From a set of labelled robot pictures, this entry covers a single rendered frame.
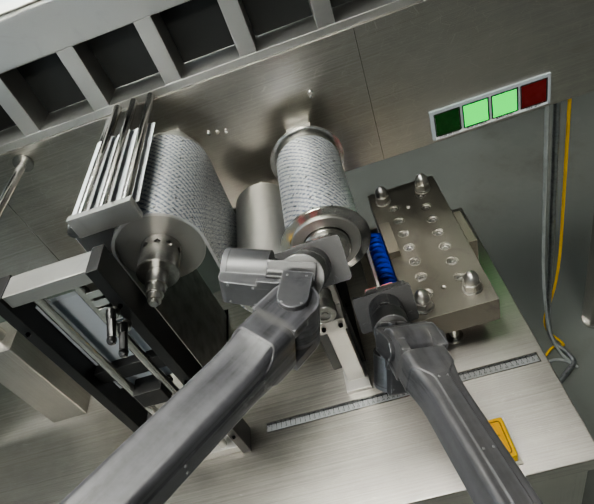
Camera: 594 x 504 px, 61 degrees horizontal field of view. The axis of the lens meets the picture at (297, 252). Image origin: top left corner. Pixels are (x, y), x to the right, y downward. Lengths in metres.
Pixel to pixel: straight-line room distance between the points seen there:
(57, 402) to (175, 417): 0.84
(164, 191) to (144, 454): 0.46
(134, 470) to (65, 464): 0.84
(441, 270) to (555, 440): 0.35
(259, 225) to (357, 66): 0.36
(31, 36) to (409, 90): 0.70
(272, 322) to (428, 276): 0.55
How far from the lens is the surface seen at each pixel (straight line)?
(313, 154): 0.93
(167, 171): 0.88
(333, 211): 0.79
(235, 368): 0.51
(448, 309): 0.98
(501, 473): 0.60
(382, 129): 1.12
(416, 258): 1.07
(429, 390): 0.66
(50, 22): 1.05
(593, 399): 2.07
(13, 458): 1.42
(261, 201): 1.00
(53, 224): 1.27
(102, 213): 0.76
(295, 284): 0.56
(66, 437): 1.35
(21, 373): 1.24
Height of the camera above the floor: 1.80
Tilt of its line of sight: 42 degrees down
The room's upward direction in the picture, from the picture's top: 24 degrees counter-clockwise
